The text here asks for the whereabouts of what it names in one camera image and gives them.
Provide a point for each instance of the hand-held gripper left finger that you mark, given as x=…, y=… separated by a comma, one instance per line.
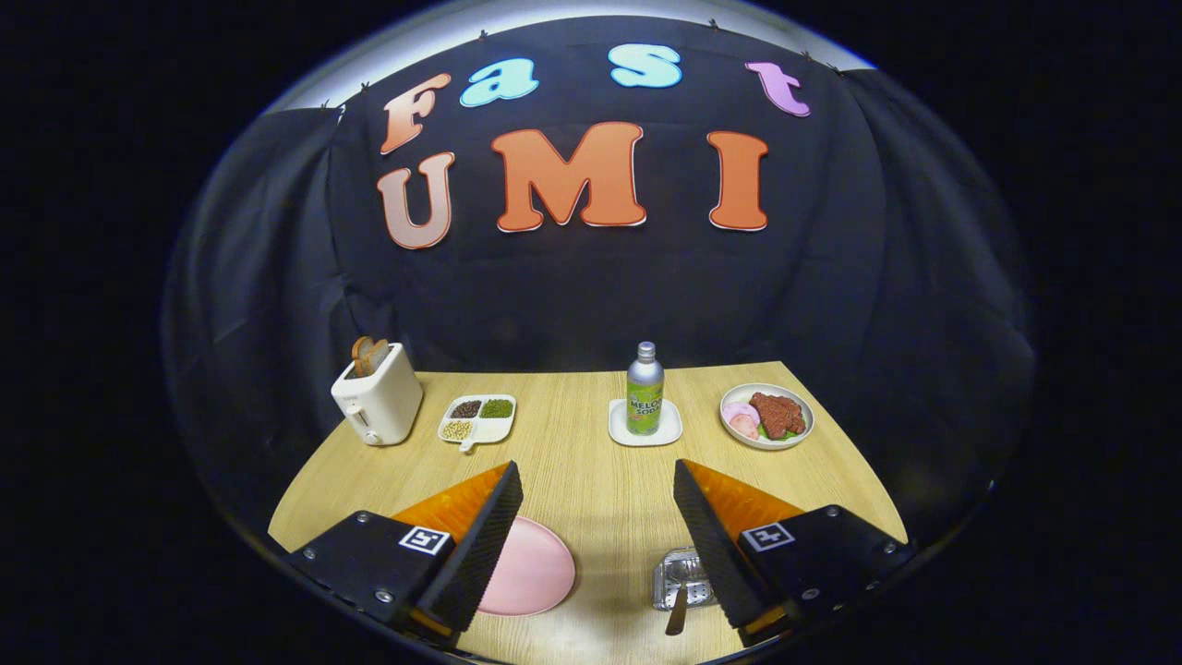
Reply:
x=485, y=545

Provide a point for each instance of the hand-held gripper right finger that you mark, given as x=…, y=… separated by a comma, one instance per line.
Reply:
x=716, y=545

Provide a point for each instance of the pink plate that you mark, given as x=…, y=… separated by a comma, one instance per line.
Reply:
x=536, y=573

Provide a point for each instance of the white divided dish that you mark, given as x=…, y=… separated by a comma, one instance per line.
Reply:
x=497, y=430

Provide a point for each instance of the pile of yellow beans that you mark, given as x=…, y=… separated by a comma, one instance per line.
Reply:
x=457, y=429

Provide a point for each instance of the pink ham slices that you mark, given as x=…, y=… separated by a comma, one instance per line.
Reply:
x=739, y=421

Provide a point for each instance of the pile of dark beans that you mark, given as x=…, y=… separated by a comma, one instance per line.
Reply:
x=465, y=408

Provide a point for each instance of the pile of green beans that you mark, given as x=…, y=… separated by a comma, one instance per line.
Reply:
x=497, y=407

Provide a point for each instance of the red meat piece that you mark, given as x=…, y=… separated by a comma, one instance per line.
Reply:
x=777, y=414

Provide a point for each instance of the white square coaster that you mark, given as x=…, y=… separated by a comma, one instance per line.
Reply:
x=617, y=430

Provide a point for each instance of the white round food plate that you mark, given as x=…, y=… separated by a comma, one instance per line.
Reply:
x=739, y=392

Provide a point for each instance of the green soda bottle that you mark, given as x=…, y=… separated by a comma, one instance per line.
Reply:
x=645, y=388

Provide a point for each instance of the white toaster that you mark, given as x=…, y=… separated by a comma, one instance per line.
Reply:
x=383, y=402

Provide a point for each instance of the brown toast slice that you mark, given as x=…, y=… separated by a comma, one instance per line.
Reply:
x=378, y=356
x=359, y=356

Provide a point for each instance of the black backdrop cloth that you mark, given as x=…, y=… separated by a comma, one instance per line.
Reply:
x=591, y=296

